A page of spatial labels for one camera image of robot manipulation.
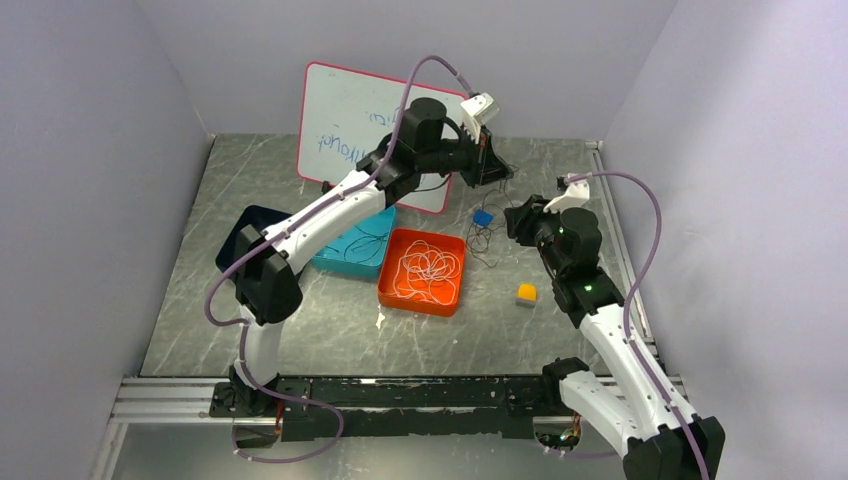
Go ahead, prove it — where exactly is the black thin cable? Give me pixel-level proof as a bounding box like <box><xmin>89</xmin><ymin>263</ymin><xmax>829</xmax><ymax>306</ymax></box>
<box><xmin>463</xmin><ymin>168</ymin><xmax>521</xmax><ymax>270</ymax></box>
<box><xmin>337</xmin><ymin>221</ymin><xmax>392</xmax><ymax>263</ymax></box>

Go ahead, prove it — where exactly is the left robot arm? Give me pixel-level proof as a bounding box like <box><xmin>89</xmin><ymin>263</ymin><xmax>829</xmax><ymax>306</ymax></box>
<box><xmin>222</xmin><ymin>93</ymin><xmax>513</xmax><ymax>416</ymax></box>

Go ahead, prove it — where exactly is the aluminium frame rail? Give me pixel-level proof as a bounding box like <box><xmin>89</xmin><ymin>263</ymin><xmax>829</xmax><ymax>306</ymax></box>
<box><xmin>109</xmin><ymin>139</ymin><xmax>687</xmax><ymax>425</ymax></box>

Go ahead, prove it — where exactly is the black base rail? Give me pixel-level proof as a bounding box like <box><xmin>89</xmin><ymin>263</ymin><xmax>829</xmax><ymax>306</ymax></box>
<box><xmin>208</xmin><ymin>374</ymin><xmax>574</xmax><ymax>443</ymax></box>

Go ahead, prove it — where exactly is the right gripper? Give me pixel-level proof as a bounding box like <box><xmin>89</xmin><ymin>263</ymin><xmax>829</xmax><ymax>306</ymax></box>
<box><xmin>504</xmin><ymin>194</ymin><xmax>570</xmax><ymax>277</ymax></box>

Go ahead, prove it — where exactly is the white cable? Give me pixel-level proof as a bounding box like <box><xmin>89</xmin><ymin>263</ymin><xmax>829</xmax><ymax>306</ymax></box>
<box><xmin>392</xmin><ymin>239</ymin><xmax>462</xmax><ymax>307</ymax></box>

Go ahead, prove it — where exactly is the orange small block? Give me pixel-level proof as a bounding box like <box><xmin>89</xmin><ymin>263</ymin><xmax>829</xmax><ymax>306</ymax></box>
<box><xmin>515</xmin><ymin>283</ymin><xmax>538</xmax><ymax>308</ymax></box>

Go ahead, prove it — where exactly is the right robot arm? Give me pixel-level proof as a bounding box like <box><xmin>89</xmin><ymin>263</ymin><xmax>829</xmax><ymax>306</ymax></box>
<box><xmin>504</xmin><ymin>195</ymin><xmax>726</xmax><ymax>479</ymax></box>

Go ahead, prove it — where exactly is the pink framed whiteboard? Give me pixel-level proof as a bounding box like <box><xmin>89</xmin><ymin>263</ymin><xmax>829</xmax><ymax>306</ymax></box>
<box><xmin>296</xmin><ymin>62</ymin><xmax>467</xmax><ymax>214</ymax></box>

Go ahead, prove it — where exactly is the orange tray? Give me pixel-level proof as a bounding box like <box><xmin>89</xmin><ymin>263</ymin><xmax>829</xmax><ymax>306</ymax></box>
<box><xmin>377</xmin><ymin>228</ymin><xmax>466</xmax><ymax>317</ymax></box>

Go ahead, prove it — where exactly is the blue small block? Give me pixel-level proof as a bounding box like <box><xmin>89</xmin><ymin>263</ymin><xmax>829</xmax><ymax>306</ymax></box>
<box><xmin>472</xmin><ymin>209</ymin><xmax>494</xmax><ymax>228</ymax></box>

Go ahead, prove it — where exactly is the dark blue tray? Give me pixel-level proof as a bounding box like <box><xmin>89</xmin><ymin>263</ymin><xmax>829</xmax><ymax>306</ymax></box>
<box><xmin>215</xmin><ymin>204</ymin><xmax>293</xmax><ymax>273</ymax></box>

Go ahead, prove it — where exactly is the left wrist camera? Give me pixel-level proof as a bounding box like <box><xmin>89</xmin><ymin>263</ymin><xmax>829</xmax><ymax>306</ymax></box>
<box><xmin>460</xmin><ymin>93</ymin><xmax>500</xmax><ymax>143</ymax></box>

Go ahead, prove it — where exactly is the light blue tray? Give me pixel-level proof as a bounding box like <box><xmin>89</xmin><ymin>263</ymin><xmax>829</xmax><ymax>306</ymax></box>
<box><xmin>311</xmin><ymin>206</ymin><xmax>397</xmax><ymax>279</ymax></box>

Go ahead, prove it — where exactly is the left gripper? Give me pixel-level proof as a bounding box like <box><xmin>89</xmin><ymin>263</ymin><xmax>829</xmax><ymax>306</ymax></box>
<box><xmin>421</xmin><ymin>124</ymin><xmax>517</xmax><ymax>192</ymax></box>

